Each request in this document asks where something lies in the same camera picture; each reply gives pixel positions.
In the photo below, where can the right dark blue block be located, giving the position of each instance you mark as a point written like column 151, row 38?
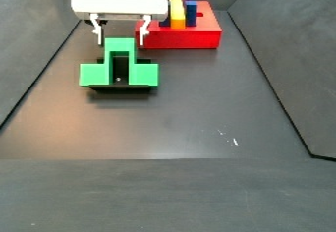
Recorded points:
column 165, row 22

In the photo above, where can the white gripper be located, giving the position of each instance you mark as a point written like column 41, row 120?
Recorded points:
column 120, row 10

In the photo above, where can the dark blue block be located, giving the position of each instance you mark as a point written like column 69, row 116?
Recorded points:
column 191, row 13
column 165, row 22

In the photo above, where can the green bridge-shaped block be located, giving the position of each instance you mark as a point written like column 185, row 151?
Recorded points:
column 143, row 72

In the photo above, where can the left dark blue block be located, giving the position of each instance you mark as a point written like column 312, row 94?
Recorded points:
column 191, row 13

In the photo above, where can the red base board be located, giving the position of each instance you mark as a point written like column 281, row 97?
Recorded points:
column 200, row 37

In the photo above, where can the yellow long bar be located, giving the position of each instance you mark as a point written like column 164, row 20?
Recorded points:
column 177, row 14

